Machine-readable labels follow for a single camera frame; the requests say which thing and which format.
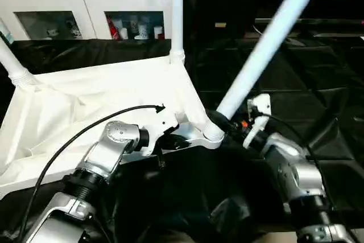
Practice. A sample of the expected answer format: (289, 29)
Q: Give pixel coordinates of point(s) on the white plastic table top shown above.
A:
(99, 95)

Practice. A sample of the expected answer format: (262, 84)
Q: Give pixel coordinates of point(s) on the white plastic table leg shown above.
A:
(14, 63)
(177, 12)
(264, 46)

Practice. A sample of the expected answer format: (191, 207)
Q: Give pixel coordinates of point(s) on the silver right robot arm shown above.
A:
(295, 169)

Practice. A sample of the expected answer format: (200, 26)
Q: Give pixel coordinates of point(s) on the black plastic mat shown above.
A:
(312, 98)

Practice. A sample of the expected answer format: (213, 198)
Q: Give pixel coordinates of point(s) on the white cup with red label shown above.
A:
(159, 32)

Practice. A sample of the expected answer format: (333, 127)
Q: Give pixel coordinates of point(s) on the black case with label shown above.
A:
(221, 4)

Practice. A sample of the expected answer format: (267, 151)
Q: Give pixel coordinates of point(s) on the red white bottle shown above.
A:
(113, 28)

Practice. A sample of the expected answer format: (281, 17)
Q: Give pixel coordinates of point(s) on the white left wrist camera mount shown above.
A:
(159, 126)

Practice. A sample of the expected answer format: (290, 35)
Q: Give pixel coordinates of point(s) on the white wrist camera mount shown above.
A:
(261, 103)
(159, 126)

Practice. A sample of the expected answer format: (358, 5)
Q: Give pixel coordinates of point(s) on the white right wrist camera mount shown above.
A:
(261, 103)

